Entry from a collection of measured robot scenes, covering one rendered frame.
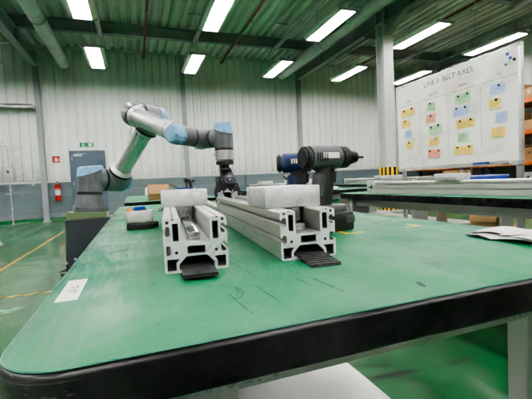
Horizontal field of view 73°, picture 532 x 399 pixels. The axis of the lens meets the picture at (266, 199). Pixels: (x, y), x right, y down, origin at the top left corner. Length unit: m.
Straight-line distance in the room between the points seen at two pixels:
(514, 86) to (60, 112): 11.49
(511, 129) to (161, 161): 10.43
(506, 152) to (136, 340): 3.58
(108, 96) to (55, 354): 12.42
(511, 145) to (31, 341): 3.62
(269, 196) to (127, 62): 12.43
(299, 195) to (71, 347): 0.46
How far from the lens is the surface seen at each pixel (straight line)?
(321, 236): 0.64
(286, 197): 0.68
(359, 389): 1.38
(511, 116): 3.75
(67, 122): 12.72
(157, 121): 1.54
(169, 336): 0.37
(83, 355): 0.36
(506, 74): 3.84
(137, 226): 1.23
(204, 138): 1.49
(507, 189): 2.21
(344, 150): 0.96
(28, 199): 12.75
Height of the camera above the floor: 0.92
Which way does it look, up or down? 3 degrees down
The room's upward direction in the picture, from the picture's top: 3 degrees counter-clockwise
